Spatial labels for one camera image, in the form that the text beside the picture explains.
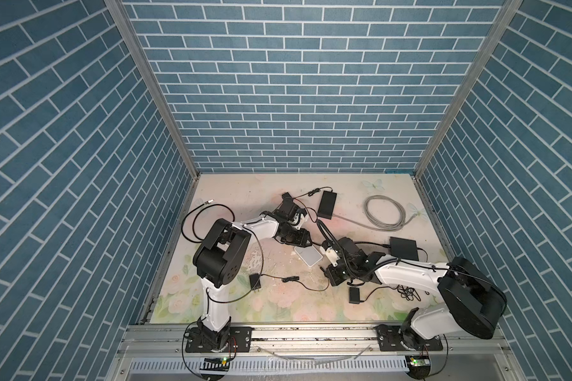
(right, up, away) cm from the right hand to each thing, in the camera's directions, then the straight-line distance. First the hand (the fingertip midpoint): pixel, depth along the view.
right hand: (322, 272), depth 87 cm
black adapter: (-25, -3, -2) cm, 25 cm away
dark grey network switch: (+34, +7, +9) cm, 36 cm away
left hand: (-5, +10, +8) cm, 13 cm away
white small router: (-5, +5, +5) cm, 9 cm away
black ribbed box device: (+4, +24, +19) cm, 31 cm away
